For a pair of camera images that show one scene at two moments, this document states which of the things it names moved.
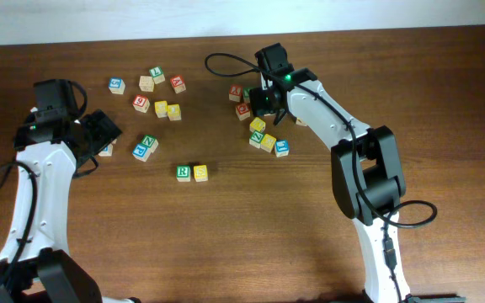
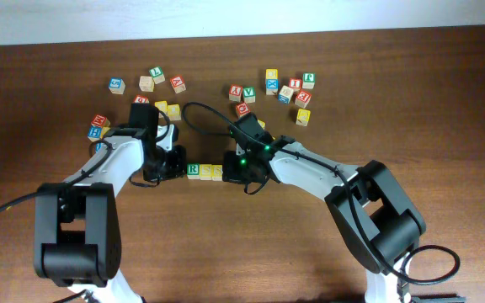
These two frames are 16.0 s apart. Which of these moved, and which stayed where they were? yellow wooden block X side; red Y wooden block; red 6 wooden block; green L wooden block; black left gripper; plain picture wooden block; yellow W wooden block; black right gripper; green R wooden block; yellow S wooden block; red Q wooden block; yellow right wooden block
Moved: black left gripper; black right gripper; green R wooden block; yellow S wooden block
Stayed: green L wooden block; yellow right wooden block; red 6 wooden block; yellow W wooden block; yellow wooden block X side; plain picture wooden block; red Y wooden block; red Q wooden block
